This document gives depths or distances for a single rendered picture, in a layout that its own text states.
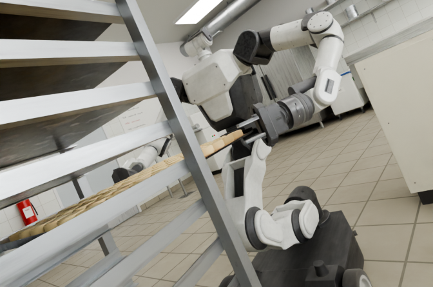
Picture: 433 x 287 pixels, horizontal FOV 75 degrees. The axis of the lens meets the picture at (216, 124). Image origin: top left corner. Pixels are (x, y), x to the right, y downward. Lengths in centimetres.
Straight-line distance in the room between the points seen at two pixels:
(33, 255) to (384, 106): 160
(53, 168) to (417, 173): 167
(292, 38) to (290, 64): 438
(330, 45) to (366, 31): 499
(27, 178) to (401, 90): 160
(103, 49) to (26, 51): 14
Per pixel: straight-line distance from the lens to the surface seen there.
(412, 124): 174
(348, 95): 544
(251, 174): 110
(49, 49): 53
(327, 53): 94
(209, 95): 116
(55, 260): 90
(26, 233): 74
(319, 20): 100
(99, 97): 53
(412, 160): 179
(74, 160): 47
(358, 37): 597
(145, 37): 64
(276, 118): 78
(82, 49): 56
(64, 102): 50
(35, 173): 45
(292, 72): 543
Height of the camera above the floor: 83
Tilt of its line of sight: level
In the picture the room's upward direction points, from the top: 24 degrees counter-clockwise
